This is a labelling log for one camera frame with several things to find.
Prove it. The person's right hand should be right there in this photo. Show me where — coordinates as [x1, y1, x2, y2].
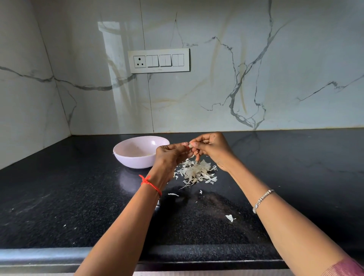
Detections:
[189, 132, 238, 173]

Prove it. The pink sleeve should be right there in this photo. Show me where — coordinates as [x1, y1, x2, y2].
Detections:
[321, 257, 364, 276]

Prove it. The person's left forearm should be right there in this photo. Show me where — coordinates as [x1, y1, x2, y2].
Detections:
[73, 177, 163, 276]

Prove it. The pale pink bowl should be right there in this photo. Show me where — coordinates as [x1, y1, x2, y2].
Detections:
[113, 136, 170, 169]

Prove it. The white wall switch board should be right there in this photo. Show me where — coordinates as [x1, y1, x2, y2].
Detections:
[128, 48, 190, 74]

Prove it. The person's left hand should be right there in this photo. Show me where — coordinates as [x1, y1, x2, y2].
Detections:
[146, 142, 194, 190]

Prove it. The pile of garlic peels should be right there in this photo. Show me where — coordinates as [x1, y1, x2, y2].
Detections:
[173, 156, 218, 190]

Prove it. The silver bead bracelet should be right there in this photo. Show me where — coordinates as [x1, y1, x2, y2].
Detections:
[252, 189, 275, 214]

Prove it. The red thread bracelet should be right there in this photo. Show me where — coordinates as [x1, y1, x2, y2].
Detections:
[139, 175, 163, 197]

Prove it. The person's right forearm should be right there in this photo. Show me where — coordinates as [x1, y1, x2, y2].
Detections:
[227, 159, 354, 276]

